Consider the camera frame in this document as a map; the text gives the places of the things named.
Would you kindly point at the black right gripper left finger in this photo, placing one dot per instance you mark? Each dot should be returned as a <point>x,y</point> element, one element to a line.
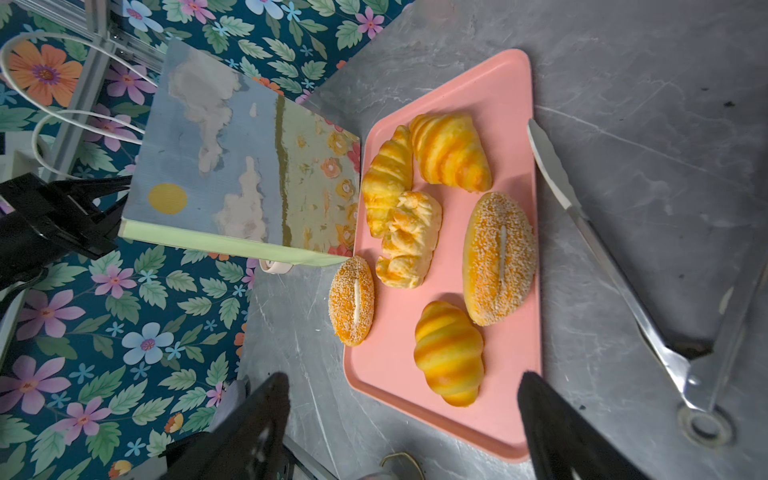
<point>244,439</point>

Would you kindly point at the pink plastic tray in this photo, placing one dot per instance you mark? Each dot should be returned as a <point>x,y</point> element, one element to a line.
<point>498,95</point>

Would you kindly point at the large sesame bread loaf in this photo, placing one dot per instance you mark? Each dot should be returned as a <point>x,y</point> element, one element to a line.
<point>499,259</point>

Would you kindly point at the orange croissant right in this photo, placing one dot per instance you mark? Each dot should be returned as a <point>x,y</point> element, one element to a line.
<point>448,151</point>

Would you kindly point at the yellow twisted bread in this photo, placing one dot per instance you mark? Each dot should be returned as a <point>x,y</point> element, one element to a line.
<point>410,241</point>

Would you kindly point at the striped yellow bread roll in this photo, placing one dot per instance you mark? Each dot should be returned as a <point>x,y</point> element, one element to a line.
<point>448,352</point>

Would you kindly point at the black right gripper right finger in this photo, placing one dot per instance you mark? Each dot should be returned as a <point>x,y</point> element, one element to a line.
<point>561,443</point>

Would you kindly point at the green painted paper bag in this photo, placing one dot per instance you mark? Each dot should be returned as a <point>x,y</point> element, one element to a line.
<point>230,166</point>

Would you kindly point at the yellow croissant left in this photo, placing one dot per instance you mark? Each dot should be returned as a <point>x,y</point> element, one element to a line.
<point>390,174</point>

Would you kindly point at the small sesame bread loaf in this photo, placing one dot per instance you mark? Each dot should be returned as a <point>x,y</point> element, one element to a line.
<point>351,301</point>

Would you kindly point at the metal tongs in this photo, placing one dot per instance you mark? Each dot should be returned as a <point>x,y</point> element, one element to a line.
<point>700,381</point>

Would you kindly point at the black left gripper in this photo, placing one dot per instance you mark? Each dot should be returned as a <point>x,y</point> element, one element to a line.
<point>49,221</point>

